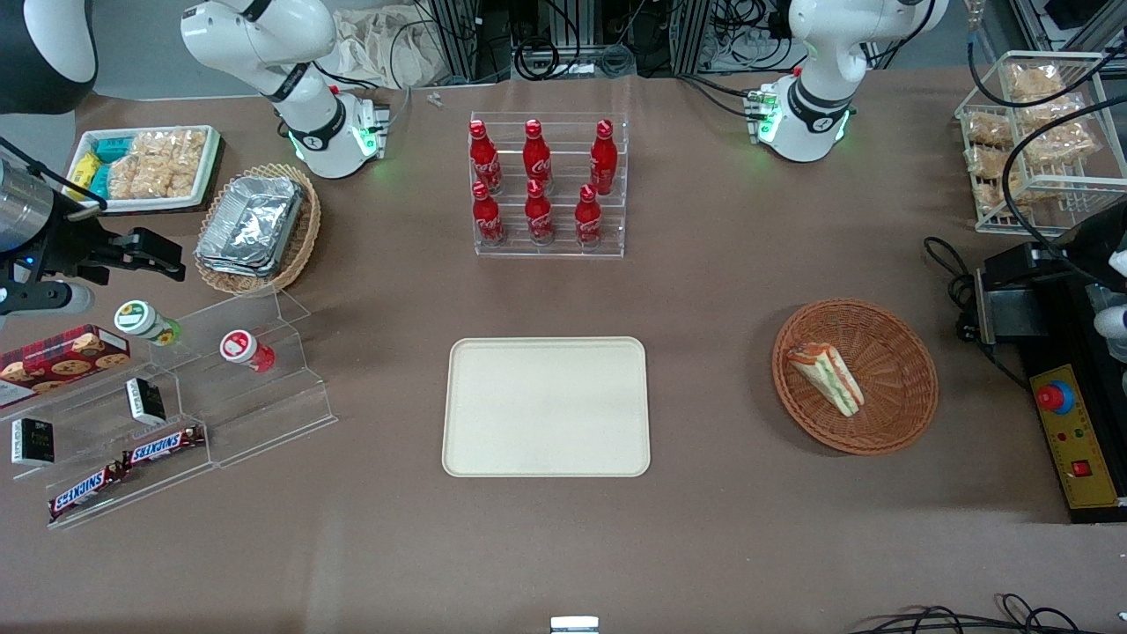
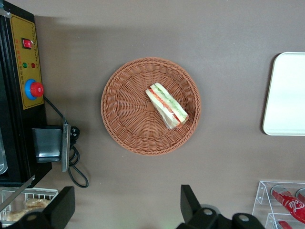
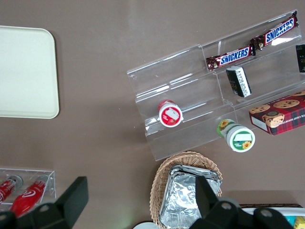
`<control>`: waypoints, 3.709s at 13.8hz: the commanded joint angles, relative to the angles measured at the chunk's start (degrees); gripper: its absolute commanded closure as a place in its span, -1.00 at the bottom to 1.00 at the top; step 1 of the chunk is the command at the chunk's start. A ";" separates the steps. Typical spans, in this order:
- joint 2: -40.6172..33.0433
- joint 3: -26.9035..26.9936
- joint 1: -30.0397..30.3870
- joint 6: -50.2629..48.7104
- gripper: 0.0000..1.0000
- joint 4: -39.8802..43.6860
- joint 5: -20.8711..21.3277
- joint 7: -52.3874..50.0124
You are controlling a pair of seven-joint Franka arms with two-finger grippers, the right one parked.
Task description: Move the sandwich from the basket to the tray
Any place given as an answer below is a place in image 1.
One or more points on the oval light wicker basket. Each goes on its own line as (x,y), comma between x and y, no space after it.
(299,242)

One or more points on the silver metal bracket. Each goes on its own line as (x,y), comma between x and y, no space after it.
(574,625)

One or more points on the clear acrylic stepped shelf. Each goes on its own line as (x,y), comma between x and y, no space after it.
(264,414)

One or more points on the red tartan cookie box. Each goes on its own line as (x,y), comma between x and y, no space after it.
(62,361)

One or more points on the yellow snack pack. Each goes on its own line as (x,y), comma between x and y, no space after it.
(84,169)

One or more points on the clear bag of fried snacks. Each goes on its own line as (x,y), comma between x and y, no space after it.
(986,163)
(1034,82)
(1065,139)
(995,195)
(988,130)

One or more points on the white rectangular snack tray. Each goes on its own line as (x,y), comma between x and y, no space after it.
(209,167)

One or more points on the cream plastic tray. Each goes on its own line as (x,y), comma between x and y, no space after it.
(546,407)

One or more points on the green lid yogurt cup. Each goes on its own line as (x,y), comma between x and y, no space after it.
(141,319)

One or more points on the small black box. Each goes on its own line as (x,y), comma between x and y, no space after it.
(33,442)
(145,401)

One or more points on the teal snack pack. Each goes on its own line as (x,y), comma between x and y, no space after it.
(112,148)
(99,180)

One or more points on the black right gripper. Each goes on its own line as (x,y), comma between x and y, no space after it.
(72,245)

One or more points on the red cola bottle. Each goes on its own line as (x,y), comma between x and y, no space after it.
(587,217)
(538,214)
(536,154)
(603,157)
(487,216)
(484,158)

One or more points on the beige cloth bag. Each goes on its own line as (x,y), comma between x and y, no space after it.
(379,44)

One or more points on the aluminium foil container stack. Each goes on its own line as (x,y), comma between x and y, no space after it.
(251,224)

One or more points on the triangular sandwich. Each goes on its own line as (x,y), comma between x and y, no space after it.
(828,379)

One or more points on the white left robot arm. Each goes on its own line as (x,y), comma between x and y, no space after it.
(819,106)

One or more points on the Snickers chocolate bar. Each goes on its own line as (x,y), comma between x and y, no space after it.
(163,446)
(85,491)

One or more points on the black yellow emergency stop box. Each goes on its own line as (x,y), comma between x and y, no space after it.
(1079,449)

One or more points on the red lid yogurt cup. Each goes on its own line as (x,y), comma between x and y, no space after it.
(242,348)

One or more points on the black grey device box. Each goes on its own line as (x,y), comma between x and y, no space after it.
(1012,308)

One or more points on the round brown wicker basket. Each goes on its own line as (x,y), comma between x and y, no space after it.
(889,387)

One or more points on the clear acrylic bottle rack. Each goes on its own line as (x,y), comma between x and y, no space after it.
(563,251)

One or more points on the clear bag of rice crackers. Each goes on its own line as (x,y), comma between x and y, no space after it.
(158,163)

